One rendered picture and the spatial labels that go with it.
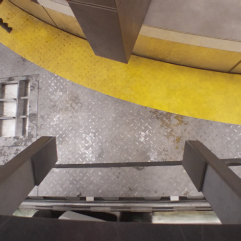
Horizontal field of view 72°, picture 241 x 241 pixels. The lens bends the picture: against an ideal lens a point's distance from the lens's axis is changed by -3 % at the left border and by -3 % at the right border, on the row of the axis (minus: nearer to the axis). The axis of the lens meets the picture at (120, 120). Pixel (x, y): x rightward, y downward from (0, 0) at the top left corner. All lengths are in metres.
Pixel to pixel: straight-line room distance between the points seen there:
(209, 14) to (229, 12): 0.08
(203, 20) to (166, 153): 0.62
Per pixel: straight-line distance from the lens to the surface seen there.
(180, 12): 0.83
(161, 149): 0.93
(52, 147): 0.16
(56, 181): 1.06
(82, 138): 0.99
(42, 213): 1.01
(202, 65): 1.04
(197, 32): 0.78
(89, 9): 0.51
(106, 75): 1.03
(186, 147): 0.16
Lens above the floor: 0.93
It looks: 79 degrees down
